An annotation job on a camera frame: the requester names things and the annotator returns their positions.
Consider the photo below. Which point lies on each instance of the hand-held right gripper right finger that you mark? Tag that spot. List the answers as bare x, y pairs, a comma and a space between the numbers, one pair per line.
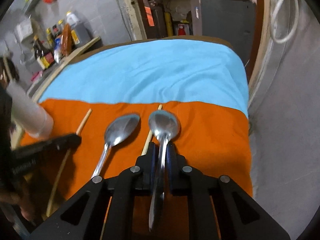
200, 205

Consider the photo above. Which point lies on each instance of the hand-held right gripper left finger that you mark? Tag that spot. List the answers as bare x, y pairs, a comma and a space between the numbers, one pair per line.
120, 205

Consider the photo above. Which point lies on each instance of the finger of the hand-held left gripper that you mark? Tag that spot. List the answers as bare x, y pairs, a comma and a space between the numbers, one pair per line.
57, 143

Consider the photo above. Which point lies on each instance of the wooden chopstick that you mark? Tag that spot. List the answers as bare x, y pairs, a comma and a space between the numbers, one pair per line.
147, 142
60, 170

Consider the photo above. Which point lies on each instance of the white plastic utensil holder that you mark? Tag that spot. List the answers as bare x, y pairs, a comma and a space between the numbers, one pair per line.
27, 110

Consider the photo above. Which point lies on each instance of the round steel spoon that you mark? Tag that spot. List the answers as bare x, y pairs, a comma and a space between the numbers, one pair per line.
163, 125

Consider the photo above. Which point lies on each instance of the person's left hand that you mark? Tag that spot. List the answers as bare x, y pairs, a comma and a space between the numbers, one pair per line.
23, 205

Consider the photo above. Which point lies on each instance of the pink sponge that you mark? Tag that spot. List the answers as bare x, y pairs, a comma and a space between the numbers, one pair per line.
37, 76

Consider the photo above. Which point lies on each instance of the oval steel spoon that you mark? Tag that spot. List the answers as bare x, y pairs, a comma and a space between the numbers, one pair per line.
122, 130

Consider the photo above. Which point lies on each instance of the dark sauce bottle yellow label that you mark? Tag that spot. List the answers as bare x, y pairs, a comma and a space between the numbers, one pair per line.
43, 57

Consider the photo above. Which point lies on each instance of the blue white packet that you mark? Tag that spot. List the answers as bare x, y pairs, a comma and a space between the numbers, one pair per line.
57, 50

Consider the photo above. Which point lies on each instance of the orange packet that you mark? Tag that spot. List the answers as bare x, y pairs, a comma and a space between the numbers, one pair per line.
66, 40

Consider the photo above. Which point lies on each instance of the striped blue orange brown cloth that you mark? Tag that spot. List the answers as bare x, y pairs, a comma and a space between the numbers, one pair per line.
150, 75

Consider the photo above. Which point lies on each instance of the plastic jug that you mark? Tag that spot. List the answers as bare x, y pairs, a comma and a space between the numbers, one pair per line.
78, 30

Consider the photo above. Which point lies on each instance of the orange tag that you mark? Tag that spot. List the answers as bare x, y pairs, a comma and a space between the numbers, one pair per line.
149, 16

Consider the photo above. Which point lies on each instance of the yellow pole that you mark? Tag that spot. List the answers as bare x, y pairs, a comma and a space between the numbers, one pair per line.
168, 25

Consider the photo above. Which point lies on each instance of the red white bottle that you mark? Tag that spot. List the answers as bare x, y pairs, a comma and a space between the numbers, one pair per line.
183, 29

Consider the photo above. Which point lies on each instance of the grey cabinet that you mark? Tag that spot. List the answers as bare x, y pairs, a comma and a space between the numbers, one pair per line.
225, 20

